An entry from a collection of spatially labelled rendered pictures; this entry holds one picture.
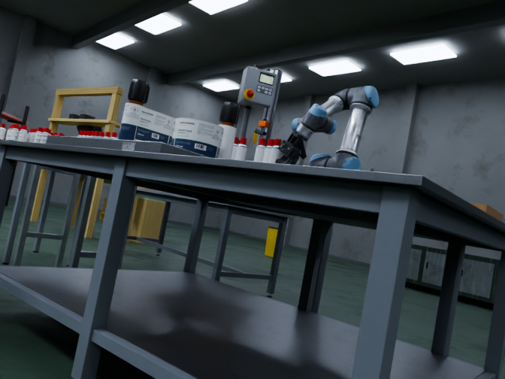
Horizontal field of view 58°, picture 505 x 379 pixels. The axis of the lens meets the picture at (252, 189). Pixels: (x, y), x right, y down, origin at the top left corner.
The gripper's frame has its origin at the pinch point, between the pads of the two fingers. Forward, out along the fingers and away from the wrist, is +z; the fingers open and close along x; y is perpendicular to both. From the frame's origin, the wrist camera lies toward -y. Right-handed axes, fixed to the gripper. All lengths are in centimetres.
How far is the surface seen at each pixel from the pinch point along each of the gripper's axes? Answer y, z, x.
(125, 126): 64, 15, -33
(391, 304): 83, -15, 99
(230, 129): 30.3, -5.8, -13.6
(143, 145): 79, 7, 1
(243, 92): 1, -18, -48
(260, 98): -6.4, -20.4, -42.2
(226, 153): 29.9, 3.3, -8.3
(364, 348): 83, -4, 101
